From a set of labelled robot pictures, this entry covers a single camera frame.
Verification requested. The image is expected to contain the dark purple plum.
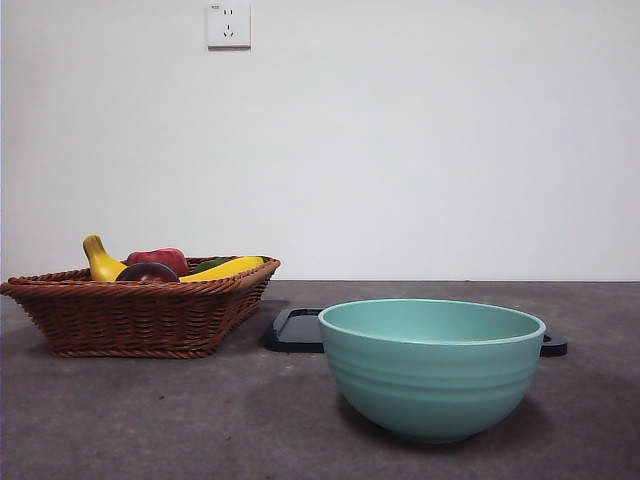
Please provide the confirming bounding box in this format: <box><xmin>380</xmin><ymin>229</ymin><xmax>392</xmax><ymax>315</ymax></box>
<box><xmin>115</xmin><ymin>261</ymin><xmax>181</xmax><ymax>284</ymax></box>

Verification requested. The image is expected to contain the teal ribbed bowl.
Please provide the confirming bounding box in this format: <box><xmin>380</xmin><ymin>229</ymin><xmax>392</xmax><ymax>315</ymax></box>
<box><xmin>318</xmin><ymin>298</ymin><xmax>547</xmax><ymax>445</ymax></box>

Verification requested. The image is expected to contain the black rectangular tray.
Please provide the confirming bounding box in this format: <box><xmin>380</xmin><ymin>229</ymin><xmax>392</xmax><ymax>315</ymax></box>
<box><xmin>263</xmin><ymin>307</ymin><xmax>570</xmax><ymax>359</ymax></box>

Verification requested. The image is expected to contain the green vegetable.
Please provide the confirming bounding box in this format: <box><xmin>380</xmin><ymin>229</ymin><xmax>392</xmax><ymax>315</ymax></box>
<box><xmin>189</xmin><ymin>257</ymin><xmax>234</xmax><ymax>275</ymax></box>

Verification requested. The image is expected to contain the red apple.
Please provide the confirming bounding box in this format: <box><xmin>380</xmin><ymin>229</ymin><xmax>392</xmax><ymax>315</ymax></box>
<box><xmin>124</xmin><ymin>247</ymin><xmax>190</xmax><ymax>276</ymax></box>

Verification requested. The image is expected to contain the brown wicker basket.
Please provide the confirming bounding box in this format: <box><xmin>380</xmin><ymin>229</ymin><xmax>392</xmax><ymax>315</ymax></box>
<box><xmin>0</xmin><ymin>255</ymin><xmax>282</xmax><ymax>359</ymax></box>

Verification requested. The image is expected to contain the yellow banana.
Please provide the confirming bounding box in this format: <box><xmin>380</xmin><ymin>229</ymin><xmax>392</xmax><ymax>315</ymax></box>
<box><xmin>82</xmin><ymin>234</ymin><xmax>266</xmax><ymax>283</ymax></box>

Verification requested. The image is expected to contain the white wall socket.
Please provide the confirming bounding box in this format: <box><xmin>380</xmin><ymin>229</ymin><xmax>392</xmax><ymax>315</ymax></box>
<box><xmin>207</xmin><ymin>1</ymin><xmax>252</xmax><ymax>51</ymax></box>

